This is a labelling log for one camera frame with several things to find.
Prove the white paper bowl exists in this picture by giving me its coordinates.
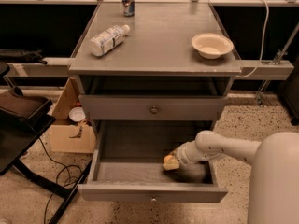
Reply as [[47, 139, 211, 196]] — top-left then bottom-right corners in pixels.
[[192, 33, 234, 59]]

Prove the black chair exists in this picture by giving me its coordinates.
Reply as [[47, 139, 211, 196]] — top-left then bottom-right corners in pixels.
[[0, 62, 91, 224]]

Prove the cardboard box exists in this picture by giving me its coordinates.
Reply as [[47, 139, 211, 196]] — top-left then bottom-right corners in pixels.
[[50, 78, 95, 153]]

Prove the closed grey upper drawer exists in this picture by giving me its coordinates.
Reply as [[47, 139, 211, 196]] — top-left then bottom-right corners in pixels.
[[79, 95, 226, 121]]

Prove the black floor cable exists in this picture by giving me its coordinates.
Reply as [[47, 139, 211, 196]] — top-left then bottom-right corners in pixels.
[[37, 136, 84, 224]]

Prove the white plastic bottle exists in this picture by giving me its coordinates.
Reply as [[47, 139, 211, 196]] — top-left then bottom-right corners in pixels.
[[90, 24, 130, 57]]

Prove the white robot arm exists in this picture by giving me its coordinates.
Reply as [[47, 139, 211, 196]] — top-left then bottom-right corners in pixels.
[[163, 131, 299, 224]]

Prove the grey drawer cabinet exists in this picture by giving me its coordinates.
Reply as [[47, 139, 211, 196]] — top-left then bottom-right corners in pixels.
[[68, 2, 243, 203]]

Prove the white bowl in box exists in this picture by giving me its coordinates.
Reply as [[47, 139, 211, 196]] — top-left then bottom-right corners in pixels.
[[68, 107, 86, 122]]

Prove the blue silver drink can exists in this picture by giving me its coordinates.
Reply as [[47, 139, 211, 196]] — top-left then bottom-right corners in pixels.
[[122, 0, 135, 17]]

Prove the open grey lower drawer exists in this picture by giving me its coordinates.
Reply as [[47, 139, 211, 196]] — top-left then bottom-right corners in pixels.
[[78, 120, 228, 203]]

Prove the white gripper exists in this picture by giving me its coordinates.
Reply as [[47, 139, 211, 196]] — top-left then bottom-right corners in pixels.
[[163, 141, 200, 171]]

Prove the white cable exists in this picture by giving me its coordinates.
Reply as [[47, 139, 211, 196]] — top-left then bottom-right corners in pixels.
[[235, 0, 270, 79]]

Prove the orange fruit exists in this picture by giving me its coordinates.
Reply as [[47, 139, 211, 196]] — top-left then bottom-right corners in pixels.
[[164, 155, 173, 164]]

